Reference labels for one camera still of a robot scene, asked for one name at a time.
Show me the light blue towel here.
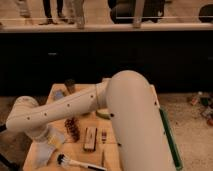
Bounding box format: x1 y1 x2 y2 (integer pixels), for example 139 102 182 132
34 142 55 168

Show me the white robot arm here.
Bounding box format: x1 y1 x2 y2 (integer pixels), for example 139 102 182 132
6 70 176 171

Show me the white dish brush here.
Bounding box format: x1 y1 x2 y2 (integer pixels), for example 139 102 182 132
57 154 107 171

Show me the brown grape bunch toy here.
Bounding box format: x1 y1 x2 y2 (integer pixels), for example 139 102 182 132
65 117 80 142

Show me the brown chalkboard eraser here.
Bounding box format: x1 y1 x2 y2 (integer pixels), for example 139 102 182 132
83 126 97 152

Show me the blue sponge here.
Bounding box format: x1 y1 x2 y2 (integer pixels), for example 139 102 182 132
53 90 65 100

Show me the silver fork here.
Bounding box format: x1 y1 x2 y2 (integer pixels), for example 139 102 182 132
101 131 107 166

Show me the black office chair base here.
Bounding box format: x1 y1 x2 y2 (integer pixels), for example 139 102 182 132
0 124 20 171

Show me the dark metal can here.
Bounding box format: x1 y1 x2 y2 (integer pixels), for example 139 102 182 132
65 79 75 94

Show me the green plastic tray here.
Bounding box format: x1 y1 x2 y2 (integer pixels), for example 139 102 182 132
159 108 183 171

